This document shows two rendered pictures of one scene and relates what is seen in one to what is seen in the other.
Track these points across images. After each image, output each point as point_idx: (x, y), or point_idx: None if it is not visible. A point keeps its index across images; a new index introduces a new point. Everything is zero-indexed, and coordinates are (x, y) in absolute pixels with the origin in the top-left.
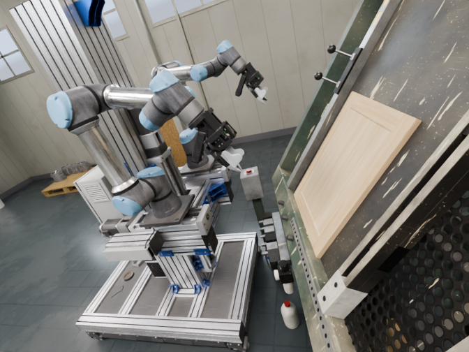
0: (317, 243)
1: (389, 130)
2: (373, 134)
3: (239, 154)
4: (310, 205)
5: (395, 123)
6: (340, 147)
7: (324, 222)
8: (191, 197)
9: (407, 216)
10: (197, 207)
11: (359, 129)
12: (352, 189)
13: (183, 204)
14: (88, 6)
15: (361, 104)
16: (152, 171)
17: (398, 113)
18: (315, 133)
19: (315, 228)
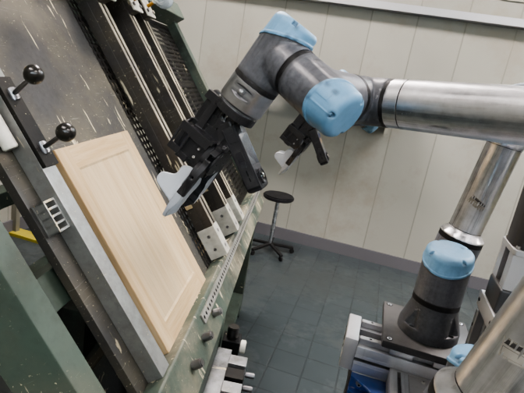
0: (198, 276)
1: (127, 150)
2: (124, 164)
3: (279, 150)
4: (175, 290)
5: (124, 142)
6: (124, 210)
7: (184, 262)
8: (385, 334)
9: (185, 162)
10: (369, 338)
11: (114, 174)
12: (162, 210)
13: (393, 323)
14: None
15: (86, 153)
16: (435, 242)
17: (118, 135)
18: (98, 248)
19: (190, 277)
